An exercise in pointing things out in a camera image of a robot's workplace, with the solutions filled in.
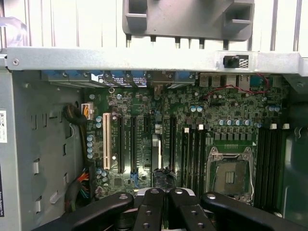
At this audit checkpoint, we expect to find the CPU socket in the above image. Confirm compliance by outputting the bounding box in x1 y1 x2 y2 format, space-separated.
208 145 257 205

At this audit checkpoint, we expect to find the black slot with blue latch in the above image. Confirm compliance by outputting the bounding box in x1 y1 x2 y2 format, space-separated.
130 116 139 188

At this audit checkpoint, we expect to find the white expansion slot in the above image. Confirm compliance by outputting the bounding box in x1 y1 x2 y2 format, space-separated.
103 113 111 169

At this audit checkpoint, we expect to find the green motherboard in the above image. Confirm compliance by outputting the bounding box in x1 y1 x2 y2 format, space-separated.
83 74 289 217

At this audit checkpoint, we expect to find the white power connector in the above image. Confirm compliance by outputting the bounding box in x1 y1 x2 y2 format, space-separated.
81 103 94 120

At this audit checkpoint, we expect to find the grey power supply unit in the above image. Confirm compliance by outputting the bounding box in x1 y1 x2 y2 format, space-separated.
0 71 84 231

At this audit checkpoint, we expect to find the open grey PC case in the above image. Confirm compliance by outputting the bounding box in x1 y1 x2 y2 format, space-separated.
0 15 308 231

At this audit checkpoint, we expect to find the grey plastic parts rack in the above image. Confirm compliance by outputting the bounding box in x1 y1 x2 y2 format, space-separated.
122 0 255 41

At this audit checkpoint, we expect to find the coloured power wire bundle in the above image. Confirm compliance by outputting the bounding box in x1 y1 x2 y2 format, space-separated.
64 166 97 214

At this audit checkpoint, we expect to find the black sleeved power cable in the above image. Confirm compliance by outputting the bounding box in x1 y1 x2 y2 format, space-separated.
62 103 88 169

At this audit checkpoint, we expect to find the thin red wire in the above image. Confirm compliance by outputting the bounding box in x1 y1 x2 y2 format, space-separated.
203 73 272 100

